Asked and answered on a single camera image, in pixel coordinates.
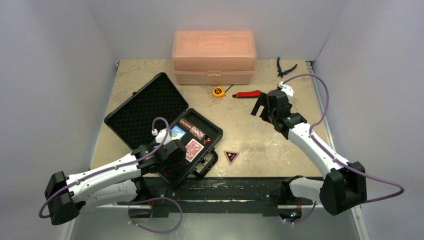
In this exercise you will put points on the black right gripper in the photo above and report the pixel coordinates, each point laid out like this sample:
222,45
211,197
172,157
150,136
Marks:
265,104

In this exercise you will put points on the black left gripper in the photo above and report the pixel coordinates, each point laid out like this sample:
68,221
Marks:
179,162

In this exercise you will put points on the orange black poker chip roll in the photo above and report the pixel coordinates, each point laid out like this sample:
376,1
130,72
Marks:
185,124

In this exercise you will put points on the tan blue poker chip roll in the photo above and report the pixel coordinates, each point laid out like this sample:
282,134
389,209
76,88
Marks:
197,133

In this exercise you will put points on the black poker set case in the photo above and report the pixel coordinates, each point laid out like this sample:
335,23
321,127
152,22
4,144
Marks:
132,123

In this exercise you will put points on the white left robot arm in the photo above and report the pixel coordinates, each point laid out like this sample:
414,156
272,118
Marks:
117,182

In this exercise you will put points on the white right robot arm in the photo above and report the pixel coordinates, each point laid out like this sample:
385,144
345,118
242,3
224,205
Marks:
314,155

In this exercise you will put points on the red utility knife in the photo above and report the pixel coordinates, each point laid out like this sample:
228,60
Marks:
247,95

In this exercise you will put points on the red card deck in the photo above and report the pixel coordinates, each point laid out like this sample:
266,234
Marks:
193,148

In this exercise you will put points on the blue card deck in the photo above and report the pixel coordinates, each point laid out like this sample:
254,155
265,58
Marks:
176,133

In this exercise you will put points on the yellow tape measure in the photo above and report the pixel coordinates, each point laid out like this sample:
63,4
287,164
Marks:
219,92

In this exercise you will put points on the orange plastic toolbox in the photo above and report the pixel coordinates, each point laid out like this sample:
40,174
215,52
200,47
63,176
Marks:
201,57

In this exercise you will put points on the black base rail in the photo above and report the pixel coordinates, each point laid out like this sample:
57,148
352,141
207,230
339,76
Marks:
212,195

